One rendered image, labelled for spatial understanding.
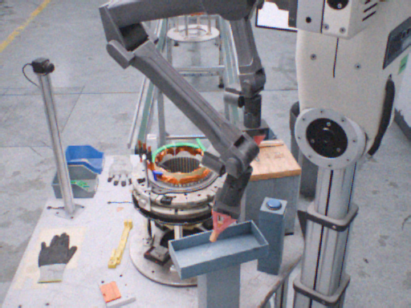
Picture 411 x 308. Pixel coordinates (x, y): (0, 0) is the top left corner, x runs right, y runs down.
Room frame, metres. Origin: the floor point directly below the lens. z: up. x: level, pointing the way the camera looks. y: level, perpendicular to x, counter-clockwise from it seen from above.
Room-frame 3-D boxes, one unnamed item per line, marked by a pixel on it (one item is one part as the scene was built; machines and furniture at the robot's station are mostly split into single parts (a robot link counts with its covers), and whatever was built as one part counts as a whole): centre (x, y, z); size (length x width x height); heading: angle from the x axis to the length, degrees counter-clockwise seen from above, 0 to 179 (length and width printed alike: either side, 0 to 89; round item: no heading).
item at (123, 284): (1.11, 0.29, 0.79); 0.12 x 0.09 x 0.02; 25
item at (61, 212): (1.52, 0.52, 0.78); 0.09 x 0.09 x 0.01; 65
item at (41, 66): (1.52, 0.51, 1.37); 0.06 x 0.04 x 0.04; 65
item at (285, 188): (1.44, -0.20, 0.91); 0.19 x 0.19 x 0.26; 11
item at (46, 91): (1.52, 0.52, 1.07); 0.03 x 0.03 x 0.57; 65
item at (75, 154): (1.83, 0.53, 0.82); 0.16 x 0.14 x 0.07; 92
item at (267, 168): (1.44, -0.20, 1.05); 0.20 x 0.19 x 0.02; 11
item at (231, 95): (1.47, -0.12, 1.30); 0.11 x 0.09 x 0.12; 53
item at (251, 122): (1.45, -0.16, 1.20); 0.10 x 0.07 x 0.07; 102
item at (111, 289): (1.09, 0.30, 0.80); 0.07 x 0.05 x 0.01; 25
